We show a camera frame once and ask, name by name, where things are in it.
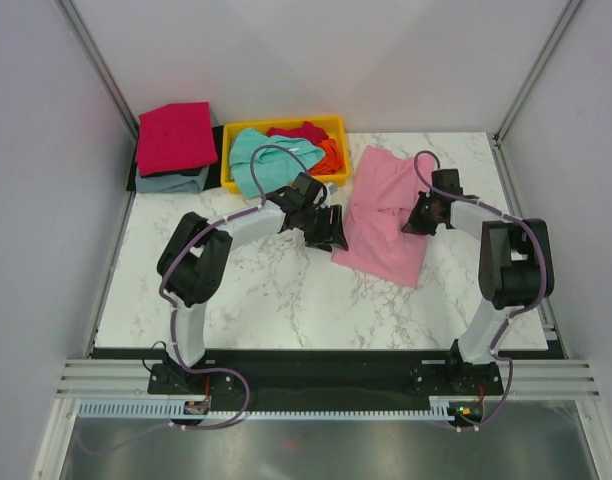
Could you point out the right aluminium frame post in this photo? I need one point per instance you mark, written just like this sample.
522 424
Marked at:
548 48

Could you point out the dark red t shirt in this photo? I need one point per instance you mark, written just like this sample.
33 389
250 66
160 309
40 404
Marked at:
307 130

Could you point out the pink t shirt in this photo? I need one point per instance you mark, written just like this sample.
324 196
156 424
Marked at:
385 192

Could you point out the orange t shirt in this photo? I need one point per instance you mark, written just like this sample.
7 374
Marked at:
323 158

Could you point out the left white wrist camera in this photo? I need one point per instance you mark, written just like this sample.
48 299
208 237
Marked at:
331 188

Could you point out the white slotted cable duct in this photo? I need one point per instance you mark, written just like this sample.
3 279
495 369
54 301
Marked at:
183 410

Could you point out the left aluminium frame post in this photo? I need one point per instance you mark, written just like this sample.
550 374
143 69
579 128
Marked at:
87 43

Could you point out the yellow plastic bin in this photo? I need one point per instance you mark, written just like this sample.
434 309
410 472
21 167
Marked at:
332 124

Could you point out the folded grey blue t shirt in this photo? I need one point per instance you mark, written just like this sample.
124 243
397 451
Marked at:
172 183

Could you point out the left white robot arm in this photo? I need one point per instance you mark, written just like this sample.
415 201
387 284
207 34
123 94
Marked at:
193 263

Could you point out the aluminium frame post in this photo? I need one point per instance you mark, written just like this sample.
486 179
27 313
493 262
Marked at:
87 43
548 48

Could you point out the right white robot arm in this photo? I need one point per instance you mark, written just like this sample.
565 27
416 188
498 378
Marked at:
515 271

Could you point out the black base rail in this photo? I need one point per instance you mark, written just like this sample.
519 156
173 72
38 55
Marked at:
318 379

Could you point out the teal t shirt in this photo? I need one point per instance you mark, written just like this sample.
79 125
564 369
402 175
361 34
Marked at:
277 162

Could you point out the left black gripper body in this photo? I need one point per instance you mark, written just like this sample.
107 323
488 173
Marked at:
313 224

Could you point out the folded crimson t shirt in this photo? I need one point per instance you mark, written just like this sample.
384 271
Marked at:
176 137

